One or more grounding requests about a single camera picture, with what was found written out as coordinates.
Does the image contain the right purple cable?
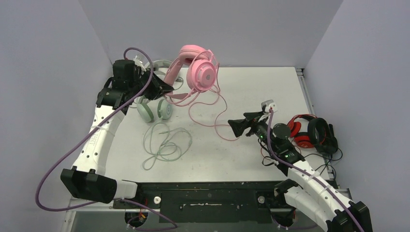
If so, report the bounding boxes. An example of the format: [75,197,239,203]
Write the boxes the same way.
[265,109,366,232]

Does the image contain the white gaming headset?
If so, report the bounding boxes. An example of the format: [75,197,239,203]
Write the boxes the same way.
[135,59,184,101]

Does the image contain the purple cable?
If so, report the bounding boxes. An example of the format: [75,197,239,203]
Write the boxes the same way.
[35,47,178,232]
[265,109,366,232]

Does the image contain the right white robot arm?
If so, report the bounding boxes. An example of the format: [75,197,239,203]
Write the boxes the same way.
[228,109,373,232]

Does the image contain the pink cat-ear headphones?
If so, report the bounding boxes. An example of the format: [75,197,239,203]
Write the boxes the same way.
[163,44,241,142]

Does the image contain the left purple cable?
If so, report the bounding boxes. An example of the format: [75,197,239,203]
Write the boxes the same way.
[35,47,178,232]

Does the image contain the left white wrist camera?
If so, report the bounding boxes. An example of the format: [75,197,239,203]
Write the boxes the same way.
[132,54,150,72]

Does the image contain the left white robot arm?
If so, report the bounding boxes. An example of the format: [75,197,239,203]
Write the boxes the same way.
[60,59,172,208]

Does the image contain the mint green headphones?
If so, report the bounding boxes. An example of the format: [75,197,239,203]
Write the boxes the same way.
[136,97,193,171]

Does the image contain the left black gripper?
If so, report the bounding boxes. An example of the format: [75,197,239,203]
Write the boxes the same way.
[128,68,174,101]

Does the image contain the red and black headphones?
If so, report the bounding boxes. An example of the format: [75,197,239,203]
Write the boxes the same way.
[287,114,339,166]

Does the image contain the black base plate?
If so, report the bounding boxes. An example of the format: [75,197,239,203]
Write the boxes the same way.
[113,181,300,223]

